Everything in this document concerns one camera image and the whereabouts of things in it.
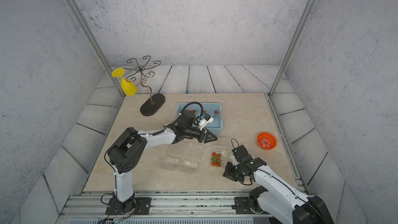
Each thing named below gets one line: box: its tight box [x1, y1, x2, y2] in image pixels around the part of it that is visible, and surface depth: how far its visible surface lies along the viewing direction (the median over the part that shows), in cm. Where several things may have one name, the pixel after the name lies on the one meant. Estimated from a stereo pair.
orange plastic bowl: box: [257, 131, 278, 151], surface depth 93 cm
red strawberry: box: [211, 151, 222, 167], surface depth 89 cm
